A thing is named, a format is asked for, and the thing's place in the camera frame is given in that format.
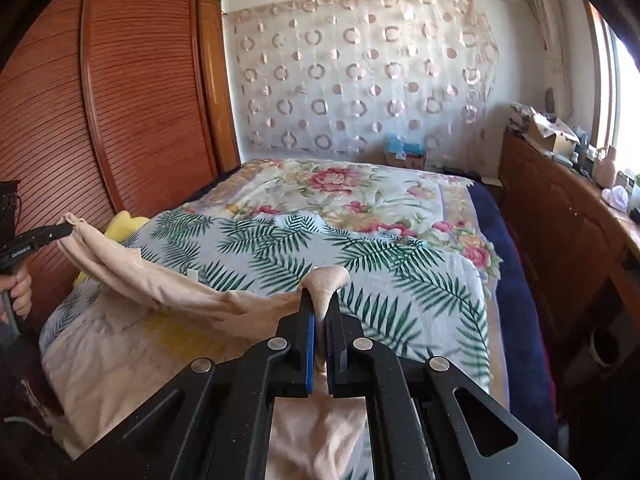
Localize peach t-shirt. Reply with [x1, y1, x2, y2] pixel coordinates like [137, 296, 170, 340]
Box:
[55, 212, 371, 480]

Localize person's left hand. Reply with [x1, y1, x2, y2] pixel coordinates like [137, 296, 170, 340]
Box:
[0, 261, 32, 318]

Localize green leaf print blanket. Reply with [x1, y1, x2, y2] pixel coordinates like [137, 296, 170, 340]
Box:
[39, 209, 492, 388]

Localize brown louvered wardrobe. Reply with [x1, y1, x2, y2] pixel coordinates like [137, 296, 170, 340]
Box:
[0, 0, 242, 331]

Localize floral quilt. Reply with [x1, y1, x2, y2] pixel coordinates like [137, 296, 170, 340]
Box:
[179, 157, 511, 411]

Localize blue item on box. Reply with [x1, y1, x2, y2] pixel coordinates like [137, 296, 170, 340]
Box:
[384, 133, 426, 170]

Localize navy blue bed sheet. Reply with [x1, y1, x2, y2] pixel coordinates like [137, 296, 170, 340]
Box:
[469, 181, 558, 448]

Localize circle pattern sheer curtain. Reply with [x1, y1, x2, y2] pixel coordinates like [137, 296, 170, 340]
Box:
[224, 0, 499, 171]

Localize wooden side cabinet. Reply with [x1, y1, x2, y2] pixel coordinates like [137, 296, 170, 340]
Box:
[498, 132, 639, 358]

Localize open cardboard box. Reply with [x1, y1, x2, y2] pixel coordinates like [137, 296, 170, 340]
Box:
[527, 110, 579, 158]

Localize pink vase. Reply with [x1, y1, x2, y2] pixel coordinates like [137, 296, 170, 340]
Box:
[593, 145, 617, 188]

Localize window frame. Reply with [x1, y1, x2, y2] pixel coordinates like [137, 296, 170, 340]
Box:
[584, 0, 620, 150]

